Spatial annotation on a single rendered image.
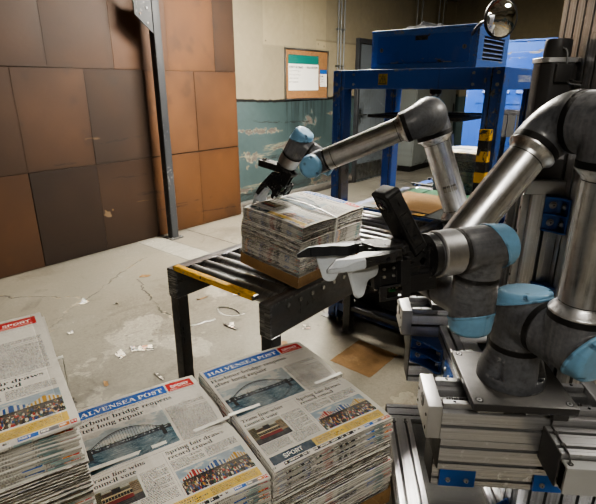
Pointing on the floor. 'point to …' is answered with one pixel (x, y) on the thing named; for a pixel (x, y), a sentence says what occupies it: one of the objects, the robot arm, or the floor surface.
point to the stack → (241, 437)
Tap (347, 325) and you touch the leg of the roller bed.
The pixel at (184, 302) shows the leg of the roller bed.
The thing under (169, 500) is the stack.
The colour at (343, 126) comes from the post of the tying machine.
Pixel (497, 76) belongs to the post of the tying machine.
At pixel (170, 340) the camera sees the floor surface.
